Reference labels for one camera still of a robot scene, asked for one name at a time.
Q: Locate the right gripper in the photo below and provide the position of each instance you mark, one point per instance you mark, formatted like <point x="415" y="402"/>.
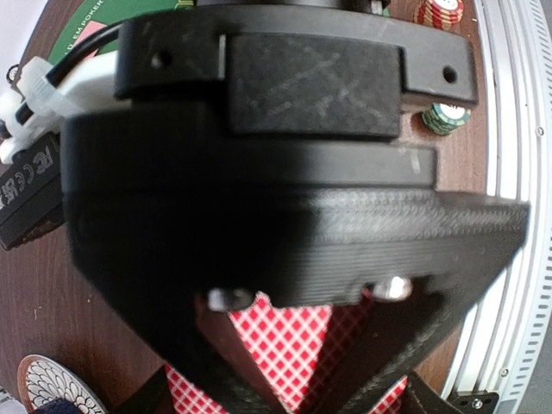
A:
<point x="260" y="153"/>

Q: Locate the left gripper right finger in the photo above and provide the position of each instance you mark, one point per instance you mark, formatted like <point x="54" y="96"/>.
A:
<point x="419" y="398"/>

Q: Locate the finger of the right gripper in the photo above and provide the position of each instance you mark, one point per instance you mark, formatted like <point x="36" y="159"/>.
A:
<point x="168" y="324"/>
<point x="397" y="340"/>

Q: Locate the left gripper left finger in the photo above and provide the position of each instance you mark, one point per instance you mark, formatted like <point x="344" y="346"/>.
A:
<point x="153" y="397"/>

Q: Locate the red-backed card deck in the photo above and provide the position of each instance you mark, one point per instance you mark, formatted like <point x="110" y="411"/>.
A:
<point x="286" y="354"/>

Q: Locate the orange 5 chip stack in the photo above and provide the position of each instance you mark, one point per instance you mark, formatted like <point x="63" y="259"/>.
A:
<point x="440" y="14"/>

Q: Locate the dealt card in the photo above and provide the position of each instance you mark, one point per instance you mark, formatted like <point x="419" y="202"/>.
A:
<point x="91" y="28"/>

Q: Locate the patterned round plate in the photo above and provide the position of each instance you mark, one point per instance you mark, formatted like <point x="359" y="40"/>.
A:
<point x="41" y="380"/>

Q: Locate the green 20 chip stack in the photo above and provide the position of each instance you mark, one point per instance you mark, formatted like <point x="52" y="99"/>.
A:
<point x="444" y="119"/>

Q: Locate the round green poker mat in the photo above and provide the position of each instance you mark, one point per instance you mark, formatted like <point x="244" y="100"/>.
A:
<point x="107" y="12"/>

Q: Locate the black wall ring hook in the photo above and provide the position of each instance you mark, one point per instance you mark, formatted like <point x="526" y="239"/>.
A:
<point x="12" y="75"/>

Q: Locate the front aluminium rail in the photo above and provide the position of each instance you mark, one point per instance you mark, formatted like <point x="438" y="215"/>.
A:
<point x="515" y="38"/>

